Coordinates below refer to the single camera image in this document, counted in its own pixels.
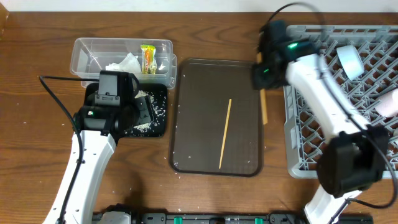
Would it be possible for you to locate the wooden chopstick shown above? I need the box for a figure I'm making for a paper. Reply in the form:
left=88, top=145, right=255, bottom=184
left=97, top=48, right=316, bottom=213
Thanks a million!
left=218, top=98, right=232, bottom=169
left=256, top=52, right=269, bottom=126

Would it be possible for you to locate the pile of rice grains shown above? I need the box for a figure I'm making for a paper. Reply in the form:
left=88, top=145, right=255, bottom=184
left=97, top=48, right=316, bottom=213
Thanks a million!
left=124, top=90, right=167, bottom=137

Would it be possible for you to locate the black rectangular tray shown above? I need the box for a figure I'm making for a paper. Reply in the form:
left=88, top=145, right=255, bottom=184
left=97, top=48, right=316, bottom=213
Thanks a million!
left=74, top=81, right=167, bottom=141

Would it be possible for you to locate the white tissue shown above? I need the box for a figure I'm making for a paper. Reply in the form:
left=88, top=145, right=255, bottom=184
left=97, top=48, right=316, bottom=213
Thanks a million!
left=105, top=53, right=142, bottom=74

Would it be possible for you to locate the orange green snack wrapper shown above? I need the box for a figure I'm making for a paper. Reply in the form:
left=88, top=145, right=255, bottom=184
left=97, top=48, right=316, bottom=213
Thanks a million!
left=141, top=44, right=157, bottom=74

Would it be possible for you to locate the small light blue bowl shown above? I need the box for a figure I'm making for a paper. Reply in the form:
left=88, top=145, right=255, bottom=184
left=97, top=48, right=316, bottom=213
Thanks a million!
left=336, top=45, right=364, bottom=80

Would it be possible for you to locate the white cup pink inside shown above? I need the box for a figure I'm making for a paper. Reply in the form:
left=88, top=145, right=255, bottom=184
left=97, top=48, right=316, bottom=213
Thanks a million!
left=375, top=89, right=398, bottom=118

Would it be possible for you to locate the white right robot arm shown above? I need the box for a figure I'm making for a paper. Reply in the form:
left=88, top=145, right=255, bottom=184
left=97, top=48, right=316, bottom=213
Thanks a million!
left=252, top=20, right=397, bottom=223

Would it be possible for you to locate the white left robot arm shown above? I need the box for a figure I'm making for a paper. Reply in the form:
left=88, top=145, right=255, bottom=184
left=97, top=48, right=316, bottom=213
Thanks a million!
left=44, top=70, right=154, bottom=223

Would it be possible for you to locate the clear plastic waste bin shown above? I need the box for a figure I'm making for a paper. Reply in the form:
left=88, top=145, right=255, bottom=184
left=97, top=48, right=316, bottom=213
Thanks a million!
left=70, top=37, right=177, bottom=89

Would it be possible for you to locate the grey dishwasher rack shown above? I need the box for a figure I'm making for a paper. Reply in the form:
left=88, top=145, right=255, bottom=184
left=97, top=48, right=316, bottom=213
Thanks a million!
left=284, top=25, right=397, bottom=179

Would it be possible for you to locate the brown serving tray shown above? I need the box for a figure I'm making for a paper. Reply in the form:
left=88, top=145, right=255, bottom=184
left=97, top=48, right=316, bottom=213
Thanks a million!
left=169, top=58, right=263, bottom=177

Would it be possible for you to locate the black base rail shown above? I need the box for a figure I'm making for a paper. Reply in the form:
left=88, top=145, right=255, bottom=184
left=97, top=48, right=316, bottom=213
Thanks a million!
left=91, top=203, right=374, bottom=224

